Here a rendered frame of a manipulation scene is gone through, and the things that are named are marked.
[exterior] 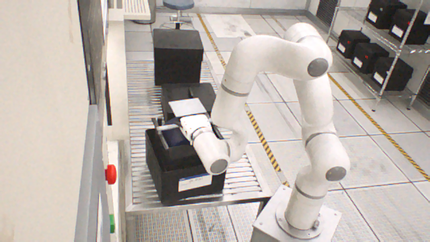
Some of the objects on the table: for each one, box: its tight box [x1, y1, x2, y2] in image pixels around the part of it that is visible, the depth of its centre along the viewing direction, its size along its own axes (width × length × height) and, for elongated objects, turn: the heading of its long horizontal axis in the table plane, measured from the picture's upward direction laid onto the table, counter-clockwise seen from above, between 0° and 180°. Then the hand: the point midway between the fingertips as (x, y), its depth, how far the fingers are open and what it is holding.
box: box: [153, 28, 204, 86], centre depth 219 cm, size 29×29×25 cm
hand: (187, 111), depth 136 cm, fingers closed on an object, 4 cm apart
